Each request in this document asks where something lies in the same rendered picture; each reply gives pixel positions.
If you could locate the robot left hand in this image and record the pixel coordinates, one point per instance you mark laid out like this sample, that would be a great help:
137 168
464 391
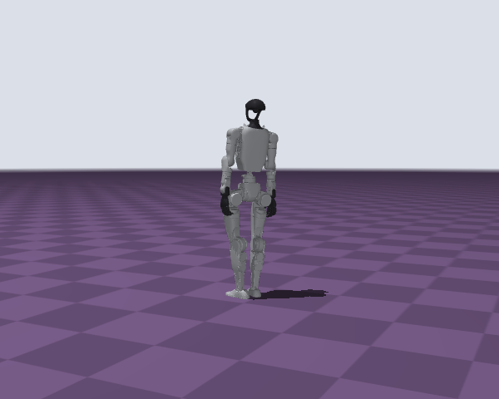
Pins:
224 204

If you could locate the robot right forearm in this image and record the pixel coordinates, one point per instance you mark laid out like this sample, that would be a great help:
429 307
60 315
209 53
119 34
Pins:
271 180

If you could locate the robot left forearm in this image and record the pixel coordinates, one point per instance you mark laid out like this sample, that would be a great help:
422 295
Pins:
226 174

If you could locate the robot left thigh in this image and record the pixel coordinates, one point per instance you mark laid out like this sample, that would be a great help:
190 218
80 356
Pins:
232 222

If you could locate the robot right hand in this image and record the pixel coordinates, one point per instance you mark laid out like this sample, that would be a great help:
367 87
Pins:
272 207

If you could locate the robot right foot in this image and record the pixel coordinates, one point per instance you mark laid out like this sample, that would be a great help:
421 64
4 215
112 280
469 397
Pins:
254 293

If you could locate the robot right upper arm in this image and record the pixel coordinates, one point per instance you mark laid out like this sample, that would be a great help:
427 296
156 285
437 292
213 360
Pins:
273 139

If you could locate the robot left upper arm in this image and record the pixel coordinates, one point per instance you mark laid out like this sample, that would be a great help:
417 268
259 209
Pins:
232 135

